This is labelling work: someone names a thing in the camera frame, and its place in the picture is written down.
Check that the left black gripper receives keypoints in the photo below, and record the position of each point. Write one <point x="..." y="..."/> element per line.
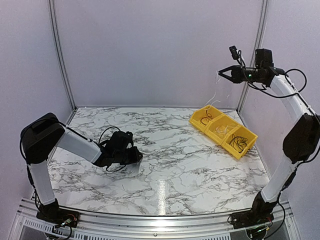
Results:
<point x="136" y="157"/>

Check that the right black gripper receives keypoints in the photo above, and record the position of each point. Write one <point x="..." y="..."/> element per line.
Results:
<point x="235" y="74"/>

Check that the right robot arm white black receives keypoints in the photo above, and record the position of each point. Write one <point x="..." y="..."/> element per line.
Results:
<point x="300" y="146"/>

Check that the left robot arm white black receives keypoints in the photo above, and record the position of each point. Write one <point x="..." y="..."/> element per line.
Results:
<point x="38" y="139"/>

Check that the yellow bin left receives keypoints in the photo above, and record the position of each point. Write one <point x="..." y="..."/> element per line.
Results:
<point x="201" y="118"/>

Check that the yellow bin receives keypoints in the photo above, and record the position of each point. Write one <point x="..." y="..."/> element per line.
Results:
<point x="201" y="118"/>
<point x="218" y="129"/>
<point x="238" y="141"/>

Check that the yellow bin middle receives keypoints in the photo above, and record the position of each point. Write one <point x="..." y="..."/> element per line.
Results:
<point x="218" y="129"/>

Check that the yellow bin right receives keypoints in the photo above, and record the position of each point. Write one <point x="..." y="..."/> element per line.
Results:
<point x="238" y="141"/>

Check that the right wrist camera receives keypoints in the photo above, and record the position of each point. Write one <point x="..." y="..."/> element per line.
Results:
<point x="235" y="55"/>

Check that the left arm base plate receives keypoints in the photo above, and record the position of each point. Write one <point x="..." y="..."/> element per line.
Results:
<point x="59" y="216"/>

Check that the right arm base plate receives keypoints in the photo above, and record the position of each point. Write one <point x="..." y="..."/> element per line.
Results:
<point x="246" y="219"/>

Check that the aluminium front rail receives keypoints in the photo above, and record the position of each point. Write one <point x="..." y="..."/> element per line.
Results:
<point x="107" y="226"/>

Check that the left aluminium frame post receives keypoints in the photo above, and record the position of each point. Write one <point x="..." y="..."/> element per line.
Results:
<point x="59" y="54"/>

